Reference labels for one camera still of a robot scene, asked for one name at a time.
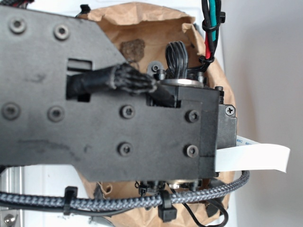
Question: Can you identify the aluminium frame rail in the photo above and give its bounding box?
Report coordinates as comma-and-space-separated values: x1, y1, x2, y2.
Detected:
0, 167, 24, 227

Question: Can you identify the white flat ribbon cable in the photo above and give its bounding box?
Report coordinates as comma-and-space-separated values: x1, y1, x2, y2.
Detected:
214, 135, 291, 173

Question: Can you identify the grey braided cable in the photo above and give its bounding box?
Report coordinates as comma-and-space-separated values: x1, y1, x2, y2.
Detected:
0, 169, 250, 211

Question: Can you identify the brown paper bag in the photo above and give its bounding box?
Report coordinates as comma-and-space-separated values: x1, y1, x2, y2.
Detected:
76, 2, 224, 227

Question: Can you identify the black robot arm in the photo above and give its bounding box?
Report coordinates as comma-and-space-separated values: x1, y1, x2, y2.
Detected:
0, 6, 237, 183

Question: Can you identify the green and black connector cable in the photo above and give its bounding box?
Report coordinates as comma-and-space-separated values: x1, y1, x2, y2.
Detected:
198, 0, 227, 69

